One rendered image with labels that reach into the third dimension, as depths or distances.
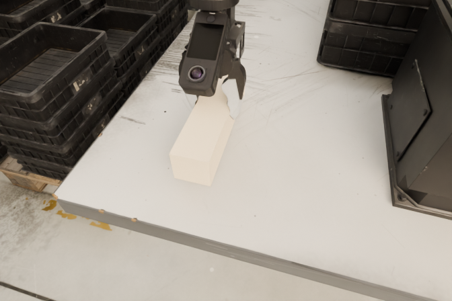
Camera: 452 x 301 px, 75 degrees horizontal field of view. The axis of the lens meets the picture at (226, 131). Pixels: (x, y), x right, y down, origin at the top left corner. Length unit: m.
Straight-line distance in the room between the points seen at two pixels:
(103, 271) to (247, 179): 0.85
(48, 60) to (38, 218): 0.64
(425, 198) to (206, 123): 0.34
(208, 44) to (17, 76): 0.99
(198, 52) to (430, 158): 0.33
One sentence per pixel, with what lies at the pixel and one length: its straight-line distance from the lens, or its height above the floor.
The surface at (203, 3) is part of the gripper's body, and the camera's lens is 0.40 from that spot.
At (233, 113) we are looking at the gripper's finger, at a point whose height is 0.77.
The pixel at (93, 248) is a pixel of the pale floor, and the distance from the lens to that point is 1.30.
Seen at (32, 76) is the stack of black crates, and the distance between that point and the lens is 1.28.
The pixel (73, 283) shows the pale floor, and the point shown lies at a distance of 1.28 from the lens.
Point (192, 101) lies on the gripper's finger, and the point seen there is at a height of 0.78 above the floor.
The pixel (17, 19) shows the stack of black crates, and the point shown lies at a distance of 1.50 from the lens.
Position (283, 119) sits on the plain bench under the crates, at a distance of 0.61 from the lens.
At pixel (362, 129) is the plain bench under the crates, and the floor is 0.70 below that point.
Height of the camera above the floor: 1.11
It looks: 46 degrees down
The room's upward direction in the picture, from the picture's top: straight up
